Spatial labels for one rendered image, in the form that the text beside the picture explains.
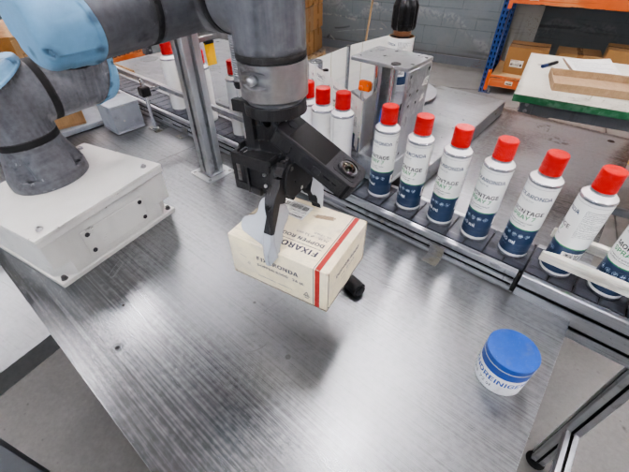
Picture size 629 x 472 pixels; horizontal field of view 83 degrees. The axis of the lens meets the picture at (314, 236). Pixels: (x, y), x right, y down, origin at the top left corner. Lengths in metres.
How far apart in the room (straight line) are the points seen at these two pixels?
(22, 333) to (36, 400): 1.03
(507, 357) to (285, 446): 0.33
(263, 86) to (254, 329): 0.40
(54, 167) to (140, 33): 0.53
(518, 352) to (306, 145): 0.41
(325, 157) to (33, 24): 0.27
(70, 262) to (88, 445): 0.92
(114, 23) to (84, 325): 0.51
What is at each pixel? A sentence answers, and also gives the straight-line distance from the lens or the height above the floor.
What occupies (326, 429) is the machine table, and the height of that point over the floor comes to 0.83.
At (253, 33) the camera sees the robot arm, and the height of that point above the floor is 1.28.
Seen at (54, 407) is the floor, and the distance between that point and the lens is 1.76.
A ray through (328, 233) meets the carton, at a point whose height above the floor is 1.02.
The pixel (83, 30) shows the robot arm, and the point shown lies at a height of 1.29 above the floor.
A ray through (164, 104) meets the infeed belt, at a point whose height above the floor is 0.88.
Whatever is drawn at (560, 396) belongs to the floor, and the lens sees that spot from 1.76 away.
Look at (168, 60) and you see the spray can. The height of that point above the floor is 1.04.
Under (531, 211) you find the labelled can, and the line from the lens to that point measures 0.70.
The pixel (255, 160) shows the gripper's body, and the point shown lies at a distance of 0.44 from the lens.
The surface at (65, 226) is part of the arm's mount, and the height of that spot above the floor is 0.94.
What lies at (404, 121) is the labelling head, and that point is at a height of 1.03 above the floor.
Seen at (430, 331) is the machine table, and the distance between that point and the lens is 0.66.
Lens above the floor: 1.35
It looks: 41 degrees down
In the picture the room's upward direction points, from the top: straight up
